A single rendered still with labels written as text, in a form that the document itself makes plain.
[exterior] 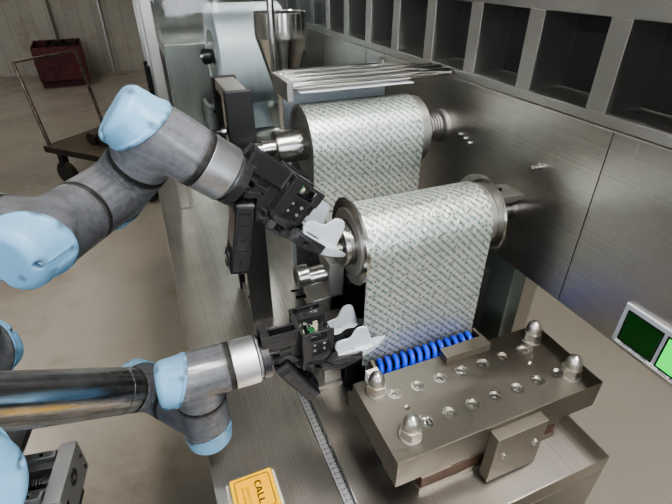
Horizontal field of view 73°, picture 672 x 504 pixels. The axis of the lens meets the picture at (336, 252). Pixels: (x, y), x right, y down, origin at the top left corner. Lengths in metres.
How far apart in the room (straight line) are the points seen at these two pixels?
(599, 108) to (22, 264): 0.74
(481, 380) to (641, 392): 1.75
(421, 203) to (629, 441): 1.75
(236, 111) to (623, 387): 2.13
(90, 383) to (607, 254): 0.78
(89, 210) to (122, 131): 0.09
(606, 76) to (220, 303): 0.94
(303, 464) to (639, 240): 0.63
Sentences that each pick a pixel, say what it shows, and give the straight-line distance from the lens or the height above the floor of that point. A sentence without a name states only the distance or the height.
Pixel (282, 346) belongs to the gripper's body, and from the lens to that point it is 0.72.
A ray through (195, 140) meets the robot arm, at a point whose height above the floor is 1.46.
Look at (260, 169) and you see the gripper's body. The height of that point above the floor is 1.41.
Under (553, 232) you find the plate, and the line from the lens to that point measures 0.85.
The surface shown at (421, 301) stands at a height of 1.14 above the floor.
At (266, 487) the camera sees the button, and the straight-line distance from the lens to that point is 0.83.
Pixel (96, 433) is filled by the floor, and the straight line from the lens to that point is 2.25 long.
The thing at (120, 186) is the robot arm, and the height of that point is 1.42.
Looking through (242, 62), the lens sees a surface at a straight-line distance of 1.61.
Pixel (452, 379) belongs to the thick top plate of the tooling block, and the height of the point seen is 1.03.
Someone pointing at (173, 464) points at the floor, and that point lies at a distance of 2.04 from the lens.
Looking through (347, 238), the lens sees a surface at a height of 1.27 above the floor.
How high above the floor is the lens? 1.64
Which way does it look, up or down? 32 degrees down
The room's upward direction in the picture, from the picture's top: straight up
